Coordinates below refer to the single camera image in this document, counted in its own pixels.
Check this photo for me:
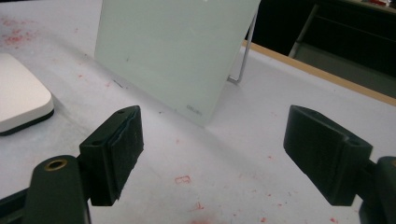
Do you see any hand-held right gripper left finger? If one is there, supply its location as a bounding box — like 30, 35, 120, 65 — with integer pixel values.
78, 105, 145, 207

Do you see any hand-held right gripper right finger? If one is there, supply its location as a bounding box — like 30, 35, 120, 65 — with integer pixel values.
283, 105, 374, 206

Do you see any white flat box, black base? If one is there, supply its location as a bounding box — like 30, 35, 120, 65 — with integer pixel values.
0, 52, 55, 136

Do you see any white box with wheel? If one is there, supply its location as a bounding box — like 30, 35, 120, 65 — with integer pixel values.
94, 0, 262, 127

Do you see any dark metal frame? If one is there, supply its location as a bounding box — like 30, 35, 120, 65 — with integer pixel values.
288, 0, 396, 78

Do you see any metal wire board stand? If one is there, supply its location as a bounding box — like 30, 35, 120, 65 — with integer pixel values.
227, 11, 259, 85

